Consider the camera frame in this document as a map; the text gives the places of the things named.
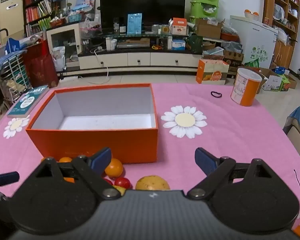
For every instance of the orange canister with white lid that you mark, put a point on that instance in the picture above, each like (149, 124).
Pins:
(245, 90)

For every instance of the beige standing air conditioner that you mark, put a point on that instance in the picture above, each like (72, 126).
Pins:
(11, 17)

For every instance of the orange cardboard box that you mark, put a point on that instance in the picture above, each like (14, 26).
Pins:
(95, 142)

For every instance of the blue and white box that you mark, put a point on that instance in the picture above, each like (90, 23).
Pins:
(178, 45)

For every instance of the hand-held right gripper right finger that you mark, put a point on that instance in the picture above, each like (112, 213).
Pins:
(205, 160)

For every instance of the dark bookshelf with books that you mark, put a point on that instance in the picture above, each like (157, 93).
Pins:
(37, 12)

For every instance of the dark green bag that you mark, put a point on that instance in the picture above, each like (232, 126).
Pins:
(194, 44)

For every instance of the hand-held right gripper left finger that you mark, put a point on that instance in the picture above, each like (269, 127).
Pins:
(101, 159)

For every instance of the white pouch bag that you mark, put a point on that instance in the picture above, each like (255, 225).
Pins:
(58, 58)

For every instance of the white TV cabinet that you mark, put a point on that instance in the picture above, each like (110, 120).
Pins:
(137, 59)

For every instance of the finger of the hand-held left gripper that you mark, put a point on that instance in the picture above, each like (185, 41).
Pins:
(5, 178)

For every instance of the white bowl of oranges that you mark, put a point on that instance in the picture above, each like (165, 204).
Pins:
(251, 17)

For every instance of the wooden display shelf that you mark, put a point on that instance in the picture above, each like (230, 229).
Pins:
(267, 0)

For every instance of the orange and white small box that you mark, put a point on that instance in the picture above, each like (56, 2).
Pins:
(178, 27)

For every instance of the red gift bag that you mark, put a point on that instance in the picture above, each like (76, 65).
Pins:
(40, 70)

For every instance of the orange paper gift bag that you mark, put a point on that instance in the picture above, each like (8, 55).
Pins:
(212, 75)

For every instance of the large orange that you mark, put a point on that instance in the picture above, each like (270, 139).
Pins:
(113, 167)

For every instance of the yellow speckled pear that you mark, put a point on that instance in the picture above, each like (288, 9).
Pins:
(152, 183)

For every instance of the red tomato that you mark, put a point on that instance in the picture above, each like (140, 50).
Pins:
(108, 181)
(122, 182)

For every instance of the open brown cardboard box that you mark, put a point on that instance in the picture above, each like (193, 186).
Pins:
(210, 31)

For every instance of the white glass-door cabinet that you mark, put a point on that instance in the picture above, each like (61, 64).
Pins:
(62, 28)

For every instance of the black television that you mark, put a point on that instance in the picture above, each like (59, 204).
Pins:
(142, 0)

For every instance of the beige sofa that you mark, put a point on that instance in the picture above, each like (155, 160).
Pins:
(298, 135)

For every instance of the teal book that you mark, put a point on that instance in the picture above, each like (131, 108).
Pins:
(27, 102)

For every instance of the small orange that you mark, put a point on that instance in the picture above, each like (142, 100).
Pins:
(65, 159)
(70, 179)

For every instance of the blue standing card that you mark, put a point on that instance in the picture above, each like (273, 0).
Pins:
(135, 23)

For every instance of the yellow lemon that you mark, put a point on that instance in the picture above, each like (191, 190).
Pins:
(120, 190)

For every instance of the pink floral tablecloth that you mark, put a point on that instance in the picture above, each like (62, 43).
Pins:
(215, 135)

